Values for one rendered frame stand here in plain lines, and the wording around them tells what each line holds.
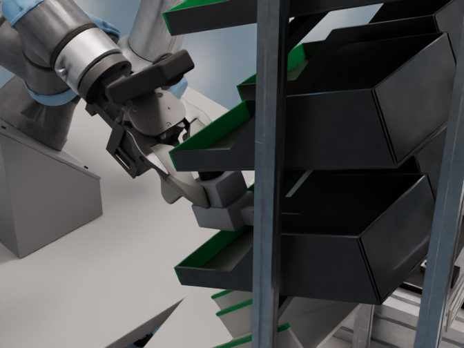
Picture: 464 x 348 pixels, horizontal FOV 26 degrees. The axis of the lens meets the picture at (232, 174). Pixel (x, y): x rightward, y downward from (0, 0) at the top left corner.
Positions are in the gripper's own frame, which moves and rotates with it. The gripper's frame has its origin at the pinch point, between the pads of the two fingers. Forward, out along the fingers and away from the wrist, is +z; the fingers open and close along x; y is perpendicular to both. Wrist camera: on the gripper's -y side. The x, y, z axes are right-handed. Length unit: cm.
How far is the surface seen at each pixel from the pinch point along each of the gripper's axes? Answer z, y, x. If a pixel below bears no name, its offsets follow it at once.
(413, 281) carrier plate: 21.1, 26.4, -31.7
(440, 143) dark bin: 14.3, -14.4, -14.3
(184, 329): 2.2, 46.6, -9.1
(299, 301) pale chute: 14.4, 12.2, -5.1
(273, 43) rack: 1.9, -31.4, 8.3
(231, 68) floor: -93, 193, -177
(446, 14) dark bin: 7.5, -29.2, -12.1
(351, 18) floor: -84, 191, -242
